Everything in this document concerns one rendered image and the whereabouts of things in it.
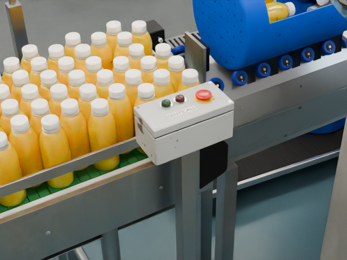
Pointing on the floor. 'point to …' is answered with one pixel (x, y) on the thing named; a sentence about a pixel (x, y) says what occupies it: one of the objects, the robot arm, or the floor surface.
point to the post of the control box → (185, 206)
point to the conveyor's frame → (100, 209)
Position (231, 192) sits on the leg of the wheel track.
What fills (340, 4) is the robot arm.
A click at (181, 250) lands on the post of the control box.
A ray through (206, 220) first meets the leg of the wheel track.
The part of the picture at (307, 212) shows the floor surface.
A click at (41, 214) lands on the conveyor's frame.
